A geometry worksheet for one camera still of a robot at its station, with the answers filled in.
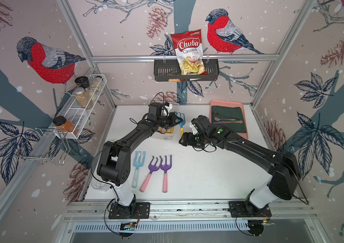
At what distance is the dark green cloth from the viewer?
111 centimetres

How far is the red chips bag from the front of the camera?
0.83 m

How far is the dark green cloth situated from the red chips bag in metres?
0.39
